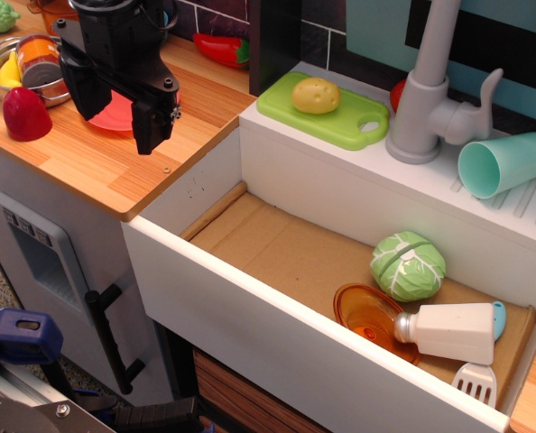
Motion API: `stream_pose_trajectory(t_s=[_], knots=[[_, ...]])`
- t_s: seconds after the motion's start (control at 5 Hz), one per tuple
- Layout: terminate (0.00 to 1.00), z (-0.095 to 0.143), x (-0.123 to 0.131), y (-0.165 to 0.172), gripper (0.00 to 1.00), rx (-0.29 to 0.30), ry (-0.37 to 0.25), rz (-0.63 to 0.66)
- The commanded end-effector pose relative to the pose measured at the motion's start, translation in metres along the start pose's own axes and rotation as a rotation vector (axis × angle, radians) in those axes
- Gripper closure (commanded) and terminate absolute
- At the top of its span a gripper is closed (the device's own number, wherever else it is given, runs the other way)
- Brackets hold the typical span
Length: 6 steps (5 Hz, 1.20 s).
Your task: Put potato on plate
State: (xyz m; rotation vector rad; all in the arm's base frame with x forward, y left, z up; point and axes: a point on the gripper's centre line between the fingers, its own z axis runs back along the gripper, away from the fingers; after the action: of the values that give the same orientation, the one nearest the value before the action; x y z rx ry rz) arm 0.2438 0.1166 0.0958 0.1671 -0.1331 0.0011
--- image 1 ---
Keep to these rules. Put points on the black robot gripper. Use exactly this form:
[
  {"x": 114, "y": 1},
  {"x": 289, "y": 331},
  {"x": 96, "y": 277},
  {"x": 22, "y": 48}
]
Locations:
[{"x": 117, "y": 45}]

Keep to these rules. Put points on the yellow toy potato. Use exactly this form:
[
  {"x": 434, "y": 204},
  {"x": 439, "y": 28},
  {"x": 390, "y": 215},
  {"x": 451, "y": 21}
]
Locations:
[{"x": 316, "y": 96}]

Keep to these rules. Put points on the pink plastic plate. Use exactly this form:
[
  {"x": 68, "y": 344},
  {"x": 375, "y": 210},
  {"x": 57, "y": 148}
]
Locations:
[{"x": 116, "y": 116}]

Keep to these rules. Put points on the silver metal pot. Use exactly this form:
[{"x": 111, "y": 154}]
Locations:
[{"x": 52, "y": 94}]

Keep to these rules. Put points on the orange toy can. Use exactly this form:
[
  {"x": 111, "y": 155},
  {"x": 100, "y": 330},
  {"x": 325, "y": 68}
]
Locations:
[{"x": 38, "y": 59}]

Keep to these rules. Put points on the yellow toy banana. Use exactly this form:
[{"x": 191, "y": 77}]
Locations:
[{"x": 10, "y": 76}]

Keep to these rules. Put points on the orange transparent pot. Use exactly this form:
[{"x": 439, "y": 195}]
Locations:
[{"x": 51, "y": 11}]

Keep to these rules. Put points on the red toy pepper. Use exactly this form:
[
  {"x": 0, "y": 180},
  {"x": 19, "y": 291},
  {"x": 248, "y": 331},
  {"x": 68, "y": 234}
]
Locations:
[{"x": 227, "y": 50}]

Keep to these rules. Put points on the grey oven control panel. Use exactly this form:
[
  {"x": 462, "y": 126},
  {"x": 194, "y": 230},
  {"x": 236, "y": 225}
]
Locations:
[{"x": 49, "y": 254}]

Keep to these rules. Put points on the blue clamp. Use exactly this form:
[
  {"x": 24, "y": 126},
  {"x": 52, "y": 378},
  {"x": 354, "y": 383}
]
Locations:
[{"x": 28, "y": 337}]

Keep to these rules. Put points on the red toy behind faucet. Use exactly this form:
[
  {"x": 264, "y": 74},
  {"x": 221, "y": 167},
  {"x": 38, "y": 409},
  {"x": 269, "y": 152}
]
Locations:
[{"x": 396, "y": 94}]

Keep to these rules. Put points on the grey toy faucet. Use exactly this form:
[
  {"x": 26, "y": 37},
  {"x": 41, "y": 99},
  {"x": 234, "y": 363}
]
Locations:
[{"x": 425, "y": 112}]

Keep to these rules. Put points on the orange transparent bowl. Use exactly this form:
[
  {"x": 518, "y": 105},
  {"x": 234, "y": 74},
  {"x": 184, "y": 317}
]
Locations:
[{"x": 370, "y": 313}]

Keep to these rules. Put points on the green toy cabbage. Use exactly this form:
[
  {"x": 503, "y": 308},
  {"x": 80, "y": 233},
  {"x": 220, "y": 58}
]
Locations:
[{"x": 408, "y": 267}]

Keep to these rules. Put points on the teal plastic cup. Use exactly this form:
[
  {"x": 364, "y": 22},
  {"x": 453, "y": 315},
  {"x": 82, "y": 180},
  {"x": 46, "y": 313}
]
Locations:
[{"x": 489, "y": 167}]

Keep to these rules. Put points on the white salt shaker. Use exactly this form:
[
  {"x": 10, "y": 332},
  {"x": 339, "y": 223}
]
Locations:
[{"x": 463, "y": 332}]

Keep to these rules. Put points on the light blue toy piece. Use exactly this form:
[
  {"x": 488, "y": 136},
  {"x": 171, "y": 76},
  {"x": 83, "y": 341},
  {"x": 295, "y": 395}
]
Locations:
[{"x": 500, "y": 317}]

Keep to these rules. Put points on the white plastic spatula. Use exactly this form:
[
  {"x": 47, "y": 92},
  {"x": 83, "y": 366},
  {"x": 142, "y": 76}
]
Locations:
[{"x": 477, "y": 381}]

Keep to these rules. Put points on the black oven door handle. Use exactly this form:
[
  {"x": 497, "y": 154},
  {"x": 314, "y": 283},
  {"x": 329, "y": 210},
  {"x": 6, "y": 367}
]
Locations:
[{"x": 97, "y": 304}]

